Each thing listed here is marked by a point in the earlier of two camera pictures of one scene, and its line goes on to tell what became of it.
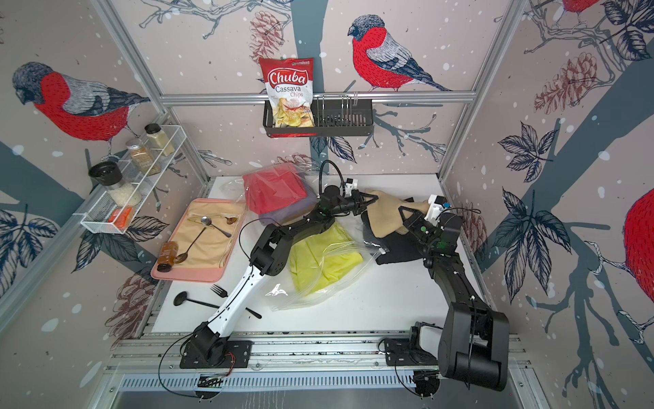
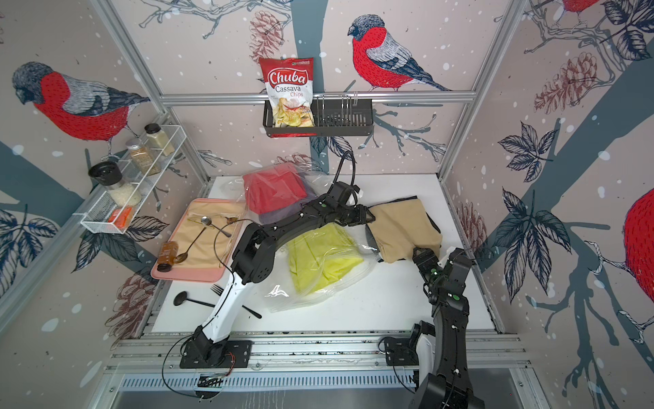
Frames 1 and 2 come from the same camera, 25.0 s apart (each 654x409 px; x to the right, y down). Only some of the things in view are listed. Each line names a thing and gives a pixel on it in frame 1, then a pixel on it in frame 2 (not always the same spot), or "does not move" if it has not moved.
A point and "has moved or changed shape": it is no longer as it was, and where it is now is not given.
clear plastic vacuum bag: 318,264 does not move
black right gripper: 416,219 -> 427,254
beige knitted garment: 385,216 has moved or changed shape
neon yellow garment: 320,260 does not move
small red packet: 122,219 does not move
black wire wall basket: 331,118 does not move
